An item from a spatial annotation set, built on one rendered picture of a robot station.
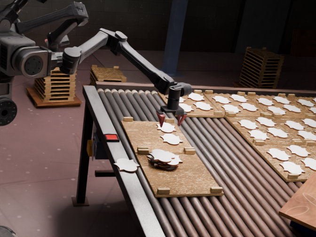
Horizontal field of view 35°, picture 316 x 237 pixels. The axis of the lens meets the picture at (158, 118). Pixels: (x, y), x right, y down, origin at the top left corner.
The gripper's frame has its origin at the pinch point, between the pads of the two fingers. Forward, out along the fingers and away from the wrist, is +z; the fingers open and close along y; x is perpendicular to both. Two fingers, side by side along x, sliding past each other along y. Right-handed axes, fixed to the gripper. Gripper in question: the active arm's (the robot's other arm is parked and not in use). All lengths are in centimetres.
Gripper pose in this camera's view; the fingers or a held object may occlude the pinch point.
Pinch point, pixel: (169, 125)
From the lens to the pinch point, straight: 244.5
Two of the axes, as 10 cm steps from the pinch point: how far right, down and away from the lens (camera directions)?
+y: 9.1, -0.5, 4.2
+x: -4.0, -3.9, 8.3
